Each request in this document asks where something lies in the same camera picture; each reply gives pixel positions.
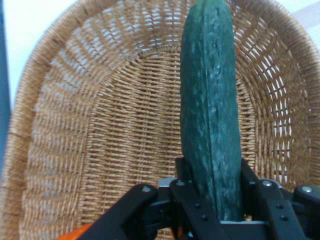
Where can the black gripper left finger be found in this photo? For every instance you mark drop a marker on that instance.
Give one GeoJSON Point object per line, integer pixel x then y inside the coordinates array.
{"type": "Point", "coordinates": [160, 207]}

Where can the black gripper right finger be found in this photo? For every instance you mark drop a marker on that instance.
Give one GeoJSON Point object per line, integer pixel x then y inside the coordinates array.
{"type": "Point", "coordinates": [277, 207]}

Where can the green cucumber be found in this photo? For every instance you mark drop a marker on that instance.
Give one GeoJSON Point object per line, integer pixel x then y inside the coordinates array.
{"type": "Point", "coordinates": [210, 105]}

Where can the orange round object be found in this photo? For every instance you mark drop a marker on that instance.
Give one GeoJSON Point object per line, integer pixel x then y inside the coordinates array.
{"type": "Point", "coordinates": [75, 233]}

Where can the woven wicker basket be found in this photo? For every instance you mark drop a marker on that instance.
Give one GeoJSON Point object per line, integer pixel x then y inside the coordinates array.
{"type": "Point", "coordinates": [125, 125]}

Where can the dark teal panel edge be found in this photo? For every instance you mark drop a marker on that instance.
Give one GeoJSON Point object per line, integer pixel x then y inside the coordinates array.
{"type": "Point", "coordinates": [3, 82]}

